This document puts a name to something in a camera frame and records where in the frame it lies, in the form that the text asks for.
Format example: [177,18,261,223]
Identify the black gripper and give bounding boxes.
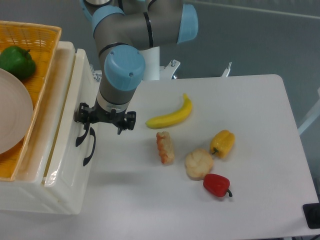
[73,102,137,135]

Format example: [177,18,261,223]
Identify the white drawer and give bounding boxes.
[59,82,101,216]
[44,49,99,192]

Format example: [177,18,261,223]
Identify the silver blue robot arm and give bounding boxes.
[74,0,199,132]

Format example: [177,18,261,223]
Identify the white drawer cabinet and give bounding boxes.
[0,41,76,216]

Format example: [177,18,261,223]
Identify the long toasted bread stick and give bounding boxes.
[156,131,175,165]

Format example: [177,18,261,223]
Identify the yellow banana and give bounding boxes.
[145,93,193,129]

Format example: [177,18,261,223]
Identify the beige round plate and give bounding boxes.
[0,69,33,153]

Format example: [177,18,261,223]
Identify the round bread bun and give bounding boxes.
[184,148,214,180]

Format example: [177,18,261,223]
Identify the orange woven basket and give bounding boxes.
[0,20,62,182]

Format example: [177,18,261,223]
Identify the green bell pepper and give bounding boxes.
[0,45,36,80]

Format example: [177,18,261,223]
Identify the yellow bell pepper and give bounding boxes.
[210,129,236,159]

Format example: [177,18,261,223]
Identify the red bell pepper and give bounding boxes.
[203,173,233,198]

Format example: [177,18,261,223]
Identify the black device at table corner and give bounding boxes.
[302,203,320,229]

